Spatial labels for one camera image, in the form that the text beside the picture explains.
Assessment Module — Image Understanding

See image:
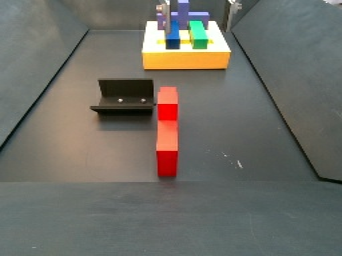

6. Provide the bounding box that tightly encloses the purple wooden block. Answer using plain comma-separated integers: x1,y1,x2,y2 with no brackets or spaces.
171,0,210,30

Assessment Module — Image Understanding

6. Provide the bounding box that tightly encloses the black angle bracket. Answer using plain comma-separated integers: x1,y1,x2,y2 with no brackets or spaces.
90,78,155,114

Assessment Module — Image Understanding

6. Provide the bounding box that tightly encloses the red wooden block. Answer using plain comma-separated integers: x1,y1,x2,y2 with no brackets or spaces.
157,86,179,177

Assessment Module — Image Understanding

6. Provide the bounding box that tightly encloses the blue wooden bar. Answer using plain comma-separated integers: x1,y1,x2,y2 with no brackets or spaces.
166,21,181,49

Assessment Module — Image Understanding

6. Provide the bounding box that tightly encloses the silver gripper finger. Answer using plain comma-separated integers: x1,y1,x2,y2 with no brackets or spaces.
226,0,242,31
155,0,171,33

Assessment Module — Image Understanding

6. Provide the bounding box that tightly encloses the yellow wooden board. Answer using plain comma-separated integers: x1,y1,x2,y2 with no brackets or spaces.
142,21,232,70

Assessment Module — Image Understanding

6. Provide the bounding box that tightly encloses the green wooden bar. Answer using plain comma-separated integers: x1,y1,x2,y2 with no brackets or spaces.
189,20,209,49

